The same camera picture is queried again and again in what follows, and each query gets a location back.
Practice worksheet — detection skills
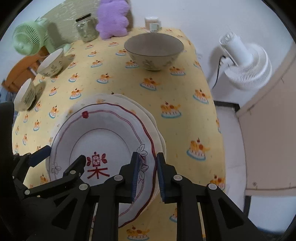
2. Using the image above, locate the green desk fan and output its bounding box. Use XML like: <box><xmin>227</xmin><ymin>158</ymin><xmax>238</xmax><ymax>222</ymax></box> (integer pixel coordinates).
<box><xmin>13</xmin><ymin>19</ymin><xmax>72</xmax><ymax>56</ymax></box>

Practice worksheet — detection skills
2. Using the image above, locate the black fan cable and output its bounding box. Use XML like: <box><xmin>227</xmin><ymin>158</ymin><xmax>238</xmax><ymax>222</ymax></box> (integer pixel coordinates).
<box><xmin>211</xmin><ymin>54</ymin><xmax>226</xmax><ymax>90</ymax></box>

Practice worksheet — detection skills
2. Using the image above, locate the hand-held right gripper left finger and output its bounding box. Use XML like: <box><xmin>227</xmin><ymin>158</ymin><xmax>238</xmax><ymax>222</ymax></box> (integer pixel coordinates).
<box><xmin>28</xmin><ymin>152</ymin><xmax>141</xmax><ymax>241</ymax></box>

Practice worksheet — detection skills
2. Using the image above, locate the wooden chair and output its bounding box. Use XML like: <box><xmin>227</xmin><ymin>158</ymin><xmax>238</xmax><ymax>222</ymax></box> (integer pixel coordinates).
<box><xmin>2</xmin><ymin>54</ymin><xmax>50</xmax><ymax>93</ymax></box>

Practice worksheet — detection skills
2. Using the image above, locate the medium yellow flower plate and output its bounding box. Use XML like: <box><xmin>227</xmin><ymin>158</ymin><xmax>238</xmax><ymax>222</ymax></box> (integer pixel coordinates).
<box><xmin>58</xmin><ymin>94</ymin><xmax>160</xmax><ymax>163</ymax></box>

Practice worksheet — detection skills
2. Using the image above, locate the white standing fan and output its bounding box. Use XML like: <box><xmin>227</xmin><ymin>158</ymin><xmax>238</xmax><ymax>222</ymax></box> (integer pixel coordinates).
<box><xmin>218</xmin><ymin>32</ymin><xmax>273</xmax><ymax>91</ymax></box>

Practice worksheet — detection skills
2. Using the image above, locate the green patterned board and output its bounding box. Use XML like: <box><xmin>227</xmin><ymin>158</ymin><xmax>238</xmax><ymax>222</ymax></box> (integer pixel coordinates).
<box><xmin>38</xmin><ymin>0</ymin><xmax>133</xmax><ymax>45</ymax></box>

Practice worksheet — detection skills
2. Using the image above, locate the yellow cake print tablecloth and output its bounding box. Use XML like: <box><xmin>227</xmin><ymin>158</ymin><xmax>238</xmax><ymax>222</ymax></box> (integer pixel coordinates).
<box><xmin>11</xmin><ymin>27</ymin><xmax>227</xmax><ymax>241</ymax></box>

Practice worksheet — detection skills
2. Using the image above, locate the small floral ceramic bowl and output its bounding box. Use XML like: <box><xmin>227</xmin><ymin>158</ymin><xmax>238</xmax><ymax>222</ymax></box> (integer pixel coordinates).
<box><xmin>37</xmin><ymin>48</ymin><xmax>65</xmax><ymax>76</ymax></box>
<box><xmin>13</xmin><ymin>78</ymin><xmax>36</xmax><ymax>111</ymax></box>

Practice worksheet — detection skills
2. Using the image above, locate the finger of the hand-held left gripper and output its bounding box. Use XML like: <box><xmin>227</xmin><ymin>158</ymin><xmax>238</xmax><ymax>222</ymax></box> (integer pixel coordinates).
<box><xmin>13</xmin><ymin>146</ymin><xmax>51</xmax><ymax>184</ymax></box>
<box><xmin>24</xmin><ymin>155</ymin><xmax>87</xmax><ymax>197</ymax></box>

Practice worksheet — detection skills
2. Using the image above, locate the red pattern white plate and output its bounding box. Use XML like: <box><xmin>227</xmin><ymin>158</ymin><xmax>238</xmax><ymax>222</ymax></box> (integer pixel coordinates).
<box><xmin>46</xmin><ymin>103</ymin><xmax>158</xmax><ymax>230</ymax></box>

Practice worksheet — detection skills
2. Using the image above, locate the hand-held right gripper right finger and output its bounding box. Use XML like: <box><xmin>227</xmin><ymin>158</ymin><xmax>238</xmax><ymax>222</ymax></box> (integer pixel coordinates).
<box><xmin>156</xmin><ymin>152</ymin><xmax>273</xmax><ymax>241</ymax></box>

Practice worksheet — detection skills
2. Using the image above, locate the white cotton swab container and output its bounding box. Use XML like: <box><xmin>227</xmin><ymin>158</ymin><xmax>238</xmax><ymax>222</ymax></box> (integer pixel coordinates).
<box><xmin>144</xmin><ymin>16</ymin><xmax>162</xmax><ymax>32</ymax></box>

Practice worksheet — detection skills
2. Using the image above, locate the purple plush toy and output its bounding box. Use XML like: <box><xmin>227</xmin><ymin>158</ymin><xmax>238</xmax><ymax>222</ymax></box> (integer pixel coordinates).
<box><xmin>96</xmin><ymin>0</ymin><xmax>130</xmax><ymax>39</ymax></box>

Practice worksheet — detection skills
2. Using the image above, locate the glass jar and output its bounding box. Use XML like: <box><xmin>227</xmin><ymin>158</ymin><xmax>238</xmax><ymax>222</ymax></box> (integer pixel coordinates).
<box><xmin>76</xmin><ymin>13</ymin><xmax>99</xmax><ymax>43</ymax></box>

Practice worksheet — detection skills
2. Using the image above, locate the large yellow flower plate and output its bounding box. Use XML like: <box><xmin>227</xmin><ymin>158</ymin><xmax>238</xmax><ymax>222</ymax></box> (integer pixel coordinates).
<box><xmin>55</xmin><ymin>93</ymin><xmax>166</xmax><ymax>200</ymax></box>

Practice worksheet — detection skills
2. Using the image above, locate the beige door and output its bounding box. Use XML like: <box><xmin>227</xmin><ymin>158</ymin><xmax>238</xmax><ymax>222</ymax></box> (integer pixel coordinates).
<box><xmin>236</xmin><ymin>44</ymin><xmax>296</xmax><ymax>197</ymax></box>

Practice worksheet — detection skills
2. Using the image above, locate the large floral ceramic bowl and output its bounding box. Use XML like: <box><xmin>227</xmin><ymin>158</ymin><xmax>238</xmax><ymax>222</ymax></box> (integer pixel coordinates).
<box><xmin>124</xmin><ymin>33</ymin><xmax>185</xmax><ymax>71</ymax></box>

